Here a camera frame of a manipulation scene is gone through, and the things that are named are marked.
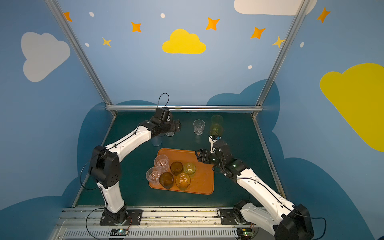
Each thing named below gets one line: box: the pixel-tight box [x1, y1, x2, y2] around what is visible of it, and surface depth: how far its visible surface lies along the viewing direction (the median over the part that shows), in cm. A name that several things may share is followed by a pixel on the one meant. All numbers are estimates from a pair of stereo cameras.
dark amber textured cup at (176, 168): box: [170, 161, 183, 176], surface depth 87 cm
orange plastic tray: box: [146, 148, 215, 195], surface depth 88 cm
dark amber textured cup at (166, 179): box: [159, 172, 174, 190], surface depth 82 cm
